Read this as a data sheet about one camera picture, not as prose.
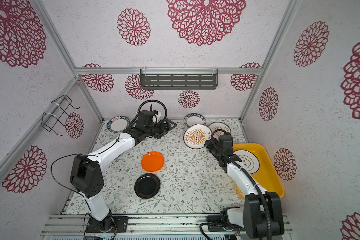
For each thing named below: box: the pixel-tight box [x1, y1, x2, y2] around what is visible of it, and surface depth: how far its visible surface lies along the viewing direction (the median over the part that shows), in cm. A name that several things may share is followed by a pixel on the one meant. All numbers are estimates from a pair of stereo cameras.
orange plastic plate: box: [140, 151, 165, 173], surface depth 97 cm
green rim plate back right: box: [183, 113, 207, 128], surface depth 123 cm
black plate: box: [134, 173, 161, 199], surface depth 87 cm
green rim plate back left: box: [106, 116, 130, 133], surface depth 119 cm
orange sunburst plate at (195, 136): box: [183, 124, 213, 149], surface depth 92 cm
